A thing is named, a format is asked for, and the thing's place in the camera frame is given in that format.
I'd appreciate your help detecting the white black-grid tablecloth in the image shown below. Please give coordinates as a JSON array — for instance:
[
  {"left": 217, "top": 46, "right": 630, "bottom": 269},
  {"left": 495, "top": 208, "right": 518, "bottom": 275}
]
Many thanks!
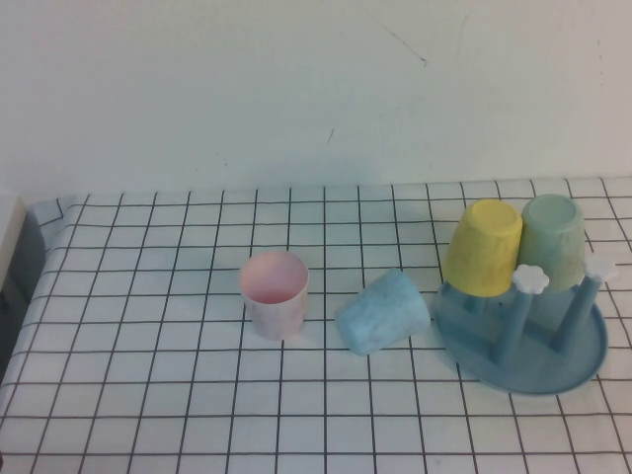
[{"left": 0, "top": 177, "right": 632, "bottom": 474}]

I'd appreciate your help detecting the pink marbled plastic cup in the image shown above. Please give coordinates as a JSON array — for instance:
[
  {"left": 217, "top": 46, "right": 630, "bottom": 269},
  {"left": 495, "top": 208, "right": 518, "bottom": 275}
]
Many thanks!
[{"left": 239, "top": 250, "right": 310, "bottom": 342}]

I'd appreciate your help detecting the blue cup stand with pegs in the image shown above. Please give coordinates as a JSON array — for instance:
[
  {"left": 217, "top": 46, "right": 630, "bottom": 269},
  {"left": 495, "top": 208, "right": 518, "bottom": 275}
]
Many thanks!
[{"left": 434, "top": 254, "right": 618, "bottom": 396}]

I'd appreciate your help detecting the blue marbled plastic cup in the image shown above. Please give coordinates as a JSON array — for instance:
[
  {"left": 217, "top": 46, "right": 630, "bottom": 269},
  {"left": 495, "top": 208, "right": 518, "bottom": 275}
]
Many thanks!
[{"left": 334, "top": 267, "right": 430, "bottom": 356}]

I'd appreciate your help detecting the dark grey box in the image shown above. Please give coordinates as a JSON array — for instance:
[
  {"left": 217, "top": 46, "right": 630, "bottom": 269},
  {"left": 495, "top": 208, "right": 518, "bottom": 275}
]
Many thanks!
[{"left": 0, "top": 206, "right": 48, "bottom": 386}]

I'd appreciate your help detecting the green plastic cup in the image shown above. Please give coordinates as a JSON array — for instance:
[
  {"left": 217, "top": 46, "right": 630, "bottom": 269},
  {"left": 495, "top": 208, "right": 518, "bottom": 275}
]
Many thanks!
[{"left": 516, "top": 194, "right": 587, "bottom": 292}]

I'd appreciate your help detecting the yellow plastic cup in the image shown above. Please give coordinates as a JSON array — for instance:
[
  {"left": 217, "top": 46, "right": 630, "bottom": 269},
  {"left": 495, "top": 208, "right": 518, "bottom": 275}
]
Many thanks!
[{"left": 441, "top": 197, "right": 523, "bottom": 297}]

